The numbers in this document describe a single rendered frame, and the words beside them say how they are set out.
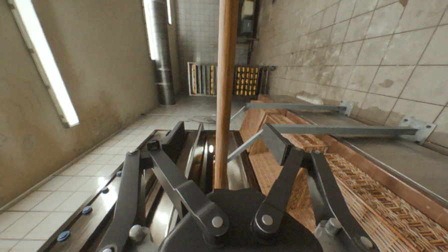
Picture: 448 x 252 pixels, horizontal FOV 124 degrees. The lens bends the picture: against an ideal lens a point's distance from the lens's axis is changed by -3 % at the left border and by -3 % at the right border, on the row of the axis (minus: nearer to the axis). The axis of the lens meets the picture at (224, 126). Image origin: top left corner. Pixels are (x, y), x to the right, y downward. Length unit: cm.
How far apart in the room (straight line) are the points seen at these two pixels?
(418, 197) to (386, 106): 83
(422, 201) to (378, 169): 13
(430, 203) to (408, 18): 115
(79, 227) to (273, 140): 122
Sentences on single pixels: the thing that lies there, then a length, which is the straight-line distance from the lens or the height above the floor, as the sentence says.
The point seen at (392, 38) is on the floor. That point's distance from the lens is 156.
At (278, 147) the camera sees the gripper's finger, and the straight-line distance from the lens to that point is 18.
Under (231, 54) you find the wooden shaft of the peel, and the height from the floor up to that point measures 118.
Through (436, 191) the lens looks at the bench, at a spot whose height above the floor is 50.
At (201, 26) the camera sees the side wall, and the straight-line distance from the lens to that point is 539.
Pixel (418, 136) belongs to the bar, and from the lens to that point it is 136.
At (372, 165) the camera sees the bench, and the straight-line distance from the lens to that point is 79.
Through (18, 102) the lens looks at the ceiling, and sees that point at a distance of 168.
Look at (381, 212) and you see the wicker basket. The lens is 65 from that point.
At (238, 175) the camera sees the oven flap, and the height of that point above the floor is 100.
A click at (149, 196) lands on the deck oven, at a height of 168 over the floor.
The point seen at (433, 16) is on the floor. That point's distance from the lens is 148.
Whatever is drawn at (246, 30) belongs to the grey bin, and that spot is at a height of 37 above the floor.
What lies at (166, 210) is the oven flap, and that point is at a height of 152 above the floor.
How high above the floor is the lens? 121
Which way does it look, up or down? 4 degrees down
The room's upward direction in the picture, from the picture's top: 89 degrees counter-clockwise
